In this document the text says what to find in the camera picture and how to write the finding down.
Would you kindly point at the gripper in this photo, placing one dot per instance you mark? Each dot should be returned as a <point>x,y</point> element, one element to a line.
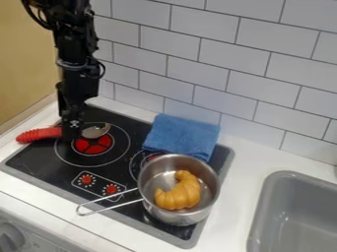
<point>77,88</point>

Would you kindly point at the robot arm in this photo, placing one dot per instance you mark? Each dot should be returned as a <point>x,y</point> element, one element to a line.
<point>72,36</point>

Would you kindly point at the toy stove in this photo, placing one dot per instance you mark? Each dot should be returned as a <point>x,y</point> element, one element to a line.
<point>87,164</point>

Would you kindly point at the blue cloth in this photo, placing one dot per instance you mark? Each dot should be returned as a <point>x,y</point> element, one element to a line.
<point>182,136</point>

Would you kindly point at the silver pot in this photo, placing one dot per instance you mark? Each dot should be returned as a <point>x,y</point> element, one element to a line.
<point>175,190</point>

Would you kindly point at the toy croissant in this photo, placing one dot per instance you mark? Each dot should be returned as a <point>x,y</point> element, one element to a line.
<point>180,193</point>

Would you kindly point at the toy sink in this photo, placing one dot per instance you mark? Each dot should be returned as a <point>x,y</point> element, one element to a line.
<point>296,213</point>

